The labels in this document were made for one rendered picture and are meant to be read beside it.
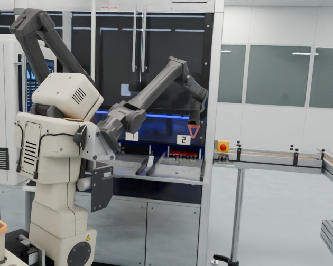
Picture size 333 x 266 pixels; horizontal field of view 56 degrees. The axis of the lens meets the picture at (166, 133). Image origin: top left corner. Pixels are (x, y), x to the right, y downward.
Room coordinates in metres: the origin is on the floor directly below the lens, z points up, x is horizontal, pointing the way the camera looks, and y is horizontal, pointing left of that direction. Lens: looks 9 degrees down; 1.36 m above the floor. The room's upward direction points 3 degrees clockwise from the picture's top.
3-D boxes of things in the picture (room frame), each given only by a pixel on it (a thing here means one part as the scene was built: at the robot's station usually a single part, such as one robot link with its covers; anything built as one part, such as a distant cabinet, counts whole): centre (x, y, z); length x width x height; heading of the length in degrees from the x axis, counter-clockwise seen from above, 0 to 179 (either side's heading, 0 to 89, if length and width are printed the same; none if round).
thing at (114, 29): (2.07, 0.41, 1.51); 0.47 x 0.01 x 0.59; 81
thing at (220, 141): (1.97, -0.36, 1.00); 0.08 x 0.07 x 0.07; 171
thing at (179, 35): (2.00, -0.03, 1.51); 0.43 x 0.01 x 0.59; 81
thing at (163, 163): (1.89, -0.10, 0.90); 0.34 x 0.26 x 0.04; 171
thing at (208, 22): (1.96, -0.22, 1.40); 0.04 x 0.01 x 0.80; 81
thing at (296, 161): (2.06, -0.67, 0.92); 0.69 x 0.16 x 0.16; 81
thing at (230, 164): (2.01, -0.38, 0.87); 0.14 x 0.13 x 0.02; 171
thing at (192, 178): (1.85, 0.08, 0.87); 0.70 x 0.48 x 0.02; 81
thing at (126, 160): (1.94, 0.24, 0.90); 0.34 x 0.26 x 0.04; 171
